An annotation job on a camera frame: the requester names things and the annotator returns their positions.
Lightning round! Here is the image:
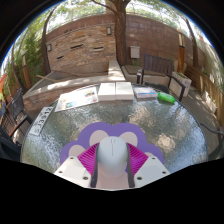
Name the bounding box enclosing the white computer mouse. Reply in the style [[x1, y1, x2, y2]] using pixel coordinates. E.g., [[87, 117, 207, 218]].
[[96, 135, 129, 178]]

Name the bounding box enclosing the green plastic packet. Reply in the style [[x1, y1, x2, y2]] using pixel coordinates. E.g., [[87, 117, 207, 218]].
[[157, 91, 176, 105]]

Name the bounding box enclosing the leaning tree trunk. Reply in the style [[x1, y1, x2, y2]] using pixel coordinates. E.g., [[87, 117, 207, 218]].
[[40, 6, 59, 75]]

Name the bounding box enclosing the wooden post with lamp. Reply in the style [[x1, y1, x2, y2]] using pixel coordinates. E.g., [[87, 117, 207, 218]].
[[177, 31, 186, 74]]

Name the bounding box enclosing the white numbered strip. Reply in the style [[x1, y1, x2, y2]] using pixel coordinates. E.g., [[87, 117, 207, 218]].
[[28, 105, 55, 137]]

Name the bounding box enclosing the printed paper sheet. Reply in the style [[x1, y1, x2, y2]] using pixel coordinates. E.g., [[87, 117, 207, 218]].
[[54, 85, 100, 113]]

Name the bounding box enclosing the dark slatted patio chair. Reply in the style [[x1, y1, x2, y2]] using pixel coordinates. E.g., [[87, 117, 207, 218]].
[[136, 54, 187, 103]]

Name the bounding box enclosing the black mesh-back chair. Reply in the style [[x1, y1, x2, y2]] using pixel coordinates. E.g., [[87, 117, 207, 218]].
[[0, 87, 34, 138]]

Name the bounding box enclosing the grey utility box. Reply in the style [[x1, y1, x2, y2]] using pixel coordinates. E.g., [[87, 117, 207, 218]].
[[129, 45, 141, 60]]

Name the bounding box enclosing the white planter box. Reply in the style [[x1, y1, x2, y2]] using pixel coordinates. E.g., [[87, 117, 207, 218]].
[[171, 71, 193, 98]]

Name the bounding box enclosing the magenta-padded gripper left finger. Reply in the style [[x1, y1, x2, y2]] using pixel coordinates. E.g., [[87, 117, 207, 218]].
[[53, 143, 100, 189]]

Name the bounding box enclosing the thin straight tree trunk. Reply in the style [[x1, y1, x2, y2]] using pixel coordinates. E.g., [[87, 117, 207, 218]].
[[184, 18, 200, 69]]

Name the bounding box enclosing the purple paw-print mouse pad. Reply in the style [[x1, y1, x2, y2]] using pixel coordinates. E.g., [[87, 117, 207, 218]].
[[59, 121, 165, 166]]

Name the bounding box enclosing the small white booklet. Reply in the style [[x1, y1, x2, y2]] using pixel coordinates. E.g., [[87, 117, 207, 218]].
[[133, 86, 158, 100]]

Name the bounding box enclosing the flat white box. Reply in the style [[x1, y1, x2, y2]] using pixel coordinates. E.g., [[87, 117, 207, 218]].
[[97, 82, 117, 102], [115, 81, 135, 101]]

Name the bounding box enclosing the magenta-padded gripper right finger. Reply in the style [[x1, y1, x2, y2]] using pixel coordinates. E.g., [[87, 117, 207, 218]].
[[125, 143, 171, 189]]

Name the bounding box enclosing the large tree trunk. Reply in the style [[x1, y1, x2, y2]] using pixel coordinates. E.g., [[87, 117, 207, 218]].
[[89, 0, 133, 67]]

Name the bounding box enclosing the dark mesh round chair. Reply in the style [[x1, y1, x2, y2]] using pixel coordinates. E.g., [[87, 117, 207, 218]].
[[199, 121, 224, 161]]

